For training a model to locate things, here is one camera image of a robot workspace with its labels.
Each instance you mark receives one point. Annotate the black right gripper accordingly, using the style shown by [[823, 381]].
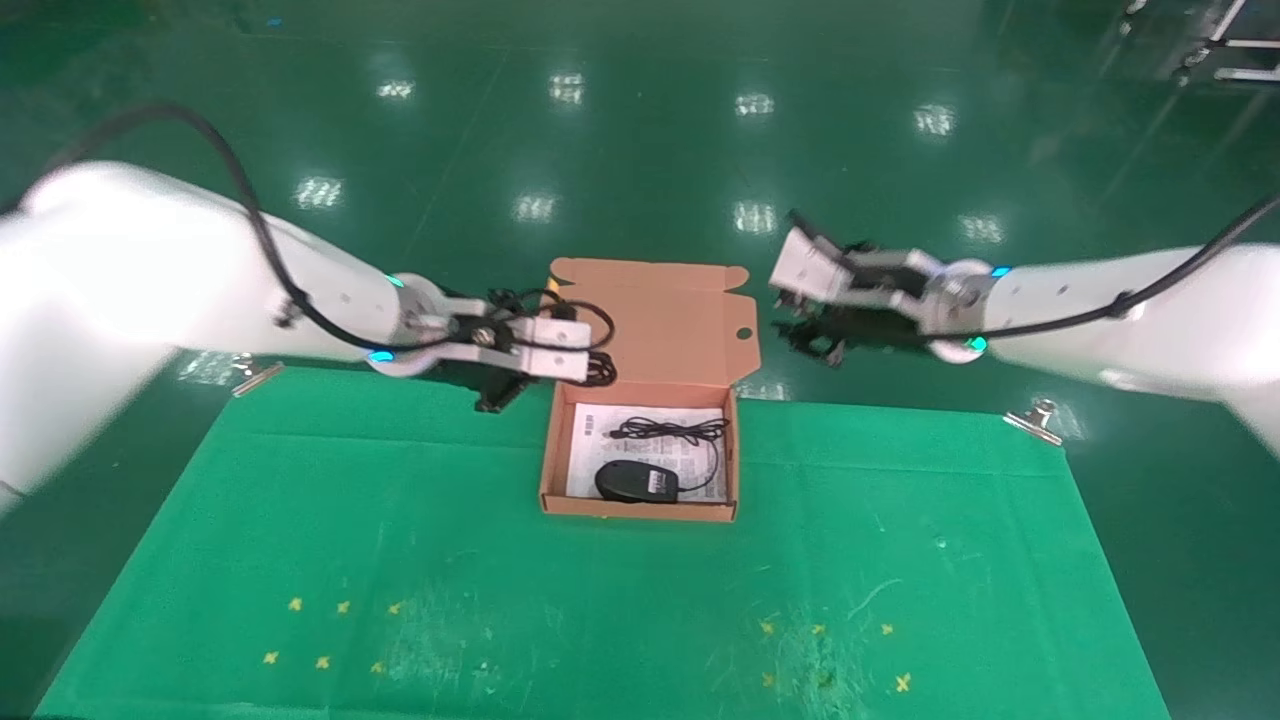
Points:
[[880, 328]]

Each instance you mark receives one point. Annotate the white printed instruction sheet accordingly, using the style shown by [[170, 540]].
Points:
[[585, 460]]

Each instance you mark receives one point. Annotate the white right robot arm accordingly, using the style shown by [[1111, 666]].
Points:
[[1100, 310]]

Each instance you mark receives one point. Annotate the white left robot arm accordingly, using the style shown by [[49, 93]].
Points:
[[150, 270]]

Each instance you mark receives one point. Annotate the brown cardboard mailer box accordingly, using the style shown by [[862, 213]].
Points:
[[650, 330]]

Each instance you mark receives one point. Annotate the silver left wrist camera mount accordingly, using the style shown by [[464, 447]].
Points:
[[555, 360]]

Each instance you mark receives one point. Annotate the green table cloth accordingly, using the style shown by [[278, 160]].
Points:
[[600, 620]]

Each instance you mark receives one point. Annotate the metal binder clip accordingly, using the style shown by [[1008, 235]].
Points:
[[1035, 425], [258, 378]]

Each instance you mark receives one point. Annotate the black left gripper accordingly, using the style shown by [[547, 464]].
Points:
[[490, 378]]

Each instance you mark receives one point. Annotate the white metal table frame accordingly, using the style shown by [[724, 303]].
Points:
[[1250, 43]]

